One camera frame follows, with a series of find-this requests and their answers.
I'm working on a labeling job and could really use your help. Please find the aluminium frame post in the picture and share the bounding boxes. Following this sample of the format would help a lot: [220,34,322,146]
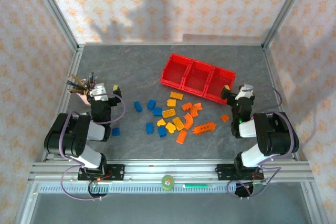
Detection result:
[28,0,80,49]
[261,0,313,49]

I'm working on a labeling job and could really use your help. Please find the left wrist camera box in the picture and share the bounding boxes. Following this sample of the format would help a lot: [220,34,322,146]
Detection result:
[89,82,109,102]

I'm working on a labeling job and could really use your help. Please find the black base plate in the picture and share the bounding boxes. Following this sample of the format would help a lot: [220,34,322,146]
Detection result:
[78,164,125,182]
[216,163,263,182]

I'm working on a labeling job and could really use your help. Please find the aluminium mounting rail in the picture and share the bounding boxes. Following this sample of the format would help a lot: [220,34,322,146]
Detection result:
[28,159,316,183]

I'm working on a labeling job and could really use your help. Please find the green tape roll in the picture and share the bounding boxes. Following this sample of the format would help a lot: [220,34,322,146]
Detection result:
[161,174,175,190]

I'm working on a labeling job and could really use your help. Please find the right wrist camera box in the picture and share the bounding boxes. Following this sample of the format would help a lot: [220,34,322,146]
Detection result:
[236,83,255,100]

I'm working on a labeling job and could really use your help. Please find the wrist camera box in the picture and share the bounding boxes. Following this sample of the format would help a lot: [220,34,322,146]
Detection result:
[236,83,255,100]
[89,82,109,102]

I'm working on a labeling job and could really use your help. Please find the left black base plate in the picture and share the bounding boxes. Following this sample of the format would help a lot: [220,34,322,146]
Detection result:
[78,164,125,182]

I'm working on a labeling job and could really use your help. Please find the red black base wires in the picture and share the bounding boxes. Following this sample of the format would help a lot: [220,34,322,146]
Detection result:
[101,170,114,182]
[251,171,265,182]

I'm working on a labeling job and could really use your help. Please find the curved orange lego piece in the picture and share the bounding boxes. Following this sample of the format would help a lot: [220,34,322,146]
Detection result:
[190,102,203,118]
[183,113,194,130]

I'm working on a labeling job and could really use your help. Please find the bunch of coloured pencils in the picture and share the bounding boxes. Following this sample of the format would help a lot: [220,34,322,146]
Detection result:
[66,71,97,95]

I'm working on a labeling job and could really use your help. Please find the long orange lego beam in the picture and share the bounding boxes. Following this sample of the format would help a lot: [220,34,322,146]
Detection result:
[192,122,217,135]

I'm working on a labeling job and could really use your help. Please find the grey slotted cable duct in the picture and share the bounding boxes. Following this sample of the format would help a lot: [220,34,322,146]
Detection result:
[39,184,253,193]

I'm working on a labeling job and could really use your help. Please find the aluminium table side rail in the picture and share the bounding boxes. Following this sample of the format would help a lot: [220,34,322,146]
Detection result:
[261,46,308,162]
[41,45,85,162]

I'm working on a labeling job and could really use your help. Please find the rectangular orange lego brick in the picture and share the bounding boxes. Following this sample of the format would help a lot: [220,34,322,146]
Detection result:
[176,130,188,145]

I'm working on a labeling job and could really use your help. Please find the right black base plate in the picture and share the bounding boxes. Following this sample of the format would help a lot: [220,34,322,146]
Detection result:
[216,163,263,182]

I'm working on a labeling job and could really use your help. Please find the green marker pen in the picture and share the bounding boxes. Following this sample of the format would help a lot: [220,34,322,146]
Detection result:
[183,184,215,189]

